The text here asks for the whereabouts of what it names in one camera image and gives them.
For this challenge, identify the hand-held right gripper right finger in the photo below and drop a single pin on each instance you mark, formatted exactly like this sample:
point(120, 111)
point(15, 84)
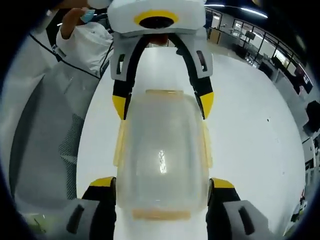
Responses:
point(246, 220)

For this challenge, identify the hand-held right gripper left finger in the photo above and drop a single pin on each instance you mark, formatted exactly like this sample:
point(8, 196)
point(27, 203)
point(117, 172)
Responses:
point(86, 217)

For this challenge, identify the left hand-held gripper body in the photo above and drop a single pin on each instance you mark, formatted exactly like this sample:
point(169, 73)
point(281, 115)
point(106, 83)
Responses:
point(160, 12)

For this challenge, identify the clear plastic food container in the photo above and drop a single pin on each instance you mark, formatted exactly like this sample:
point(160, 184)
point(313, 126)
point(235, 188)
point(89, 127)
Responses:
point(163, 155)

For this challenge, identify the person's left hand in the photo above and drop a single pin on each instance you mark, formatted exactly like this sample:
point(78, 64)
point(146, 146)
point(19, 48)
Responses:
point(158, 40)

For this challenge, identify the person in white coat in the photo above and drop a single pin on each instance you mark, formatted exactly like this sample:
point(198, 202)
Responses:
point(85, 47)

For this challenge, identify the blue face mask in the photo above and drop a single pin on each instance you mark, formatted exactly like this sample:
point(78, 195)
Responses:
point(87, 14)

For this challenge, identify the black computer monitor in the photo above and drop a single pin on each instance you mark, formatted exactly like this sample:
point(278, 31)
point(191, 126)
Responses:
point(250, 35)

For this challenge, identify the glass office partition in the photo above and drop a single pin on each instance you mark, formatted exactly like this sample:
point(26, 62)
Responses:
point(270, 42)

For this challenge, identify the grey mesh office chair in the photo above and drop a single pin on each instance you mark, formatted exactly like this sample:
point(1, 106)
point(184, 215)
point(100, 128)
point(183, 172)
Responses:
point(50, 140)

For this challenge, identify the black office chair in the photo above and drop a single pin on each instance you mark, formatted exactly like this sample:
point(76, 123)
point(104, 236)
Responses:
point(313, 116)

